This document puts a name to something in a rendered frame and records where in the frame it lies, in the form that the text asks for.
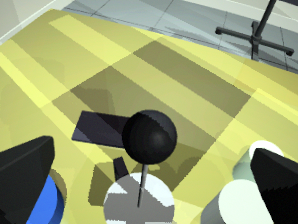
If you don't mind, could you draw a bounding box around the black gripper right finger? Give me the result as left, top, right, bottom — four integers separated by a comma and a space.
250, 148, 298, 224

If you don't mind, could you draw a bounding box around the dark grey flat rectangular plate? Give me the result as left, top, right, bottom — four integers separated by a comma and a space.
72, 111, 129, 148

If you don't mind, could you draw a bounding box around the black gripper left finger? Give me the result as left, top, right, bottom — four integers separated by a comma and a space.
0, 136, 56, 224

